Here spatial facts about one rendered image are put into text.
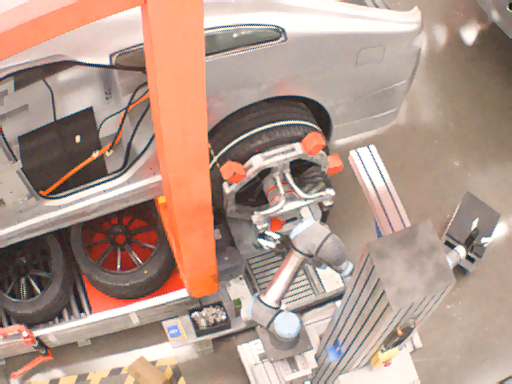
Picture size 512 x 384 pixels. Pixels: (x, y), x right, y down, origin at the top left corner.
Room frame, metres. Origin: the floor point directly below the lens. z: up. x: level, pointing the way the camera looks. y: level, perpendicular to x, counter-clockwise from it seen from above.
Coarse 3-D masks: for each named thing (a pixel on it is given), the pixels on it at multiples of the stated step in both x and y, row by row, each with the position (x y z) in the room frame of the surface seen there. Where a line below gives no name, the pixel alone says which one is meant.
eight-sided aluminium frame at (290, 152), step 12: (300, 144) 1.81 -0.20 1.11; (264, 156) 1.73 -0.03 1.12; (288, 156) 1.73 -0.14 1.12; (300, 156) 1.75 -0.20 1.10; (312, 156) 1.78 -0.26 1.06; (324, 156) 1.84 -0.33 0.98; (252, 168) 1.67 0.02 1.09; (264, 168) 1.68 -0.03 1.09; (324, 168) 1.81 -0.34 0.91; (228, 192) 1.61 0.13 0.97; (312, 192) 1.79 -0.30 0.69; (228, 204) 1.61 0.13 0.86; (240, 216) 1.64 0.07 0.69
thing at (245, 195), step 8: (280, 144) 1.81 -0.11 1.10; (288, 144) 1.82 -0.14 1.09; (264, 152) 1.77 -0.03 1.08; (248, 160) 1.74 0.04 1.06; (296, 160) 1.98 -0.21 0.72; (304, 160) 1.90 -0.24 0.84; (296, 168) 1.94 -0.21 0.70; (304, 168) 1.91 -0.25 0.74; (256, 176) 1.78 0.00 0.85; (264, 176) 1.82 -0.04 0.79; (248, 184) 1.77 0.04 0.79; (256, 184) 1.80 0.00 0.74; (240, 192) 1.79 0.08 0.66; (248, 192) 1.81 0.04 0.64; (256, 192) 1.79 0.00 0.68; (264, 192) 1.83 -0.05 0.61; (240, 200) 1.73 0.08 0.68; (248, 200) 1.76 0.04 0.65; (264, 200) 1.78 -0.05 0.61
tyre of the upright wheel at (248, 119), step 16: (240, 112) 1.95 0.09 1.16; (256, 112) 1.94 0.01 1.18; (272, 112) 1.95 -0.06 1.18; (288, 112) 1.97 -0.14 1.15; (304, 112) 2.02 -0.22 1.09; (224, 128) 1.88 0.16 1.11; (240, 128) 1.86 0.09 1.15; (256, 128) 1.85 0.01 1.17; (272, 128) 1.85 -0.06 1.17; (288, 128) 1.86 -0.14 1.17; (304, 128) 1.89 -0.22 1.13; (224, 144) 1.80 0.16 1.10; (240, 144) 1.77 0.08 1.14; (256, 144) 1.76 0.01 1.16; (272, 144) 1.79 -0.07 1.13; (224, 160) 1.72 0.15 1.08; (240, 160) 1.72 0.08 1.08
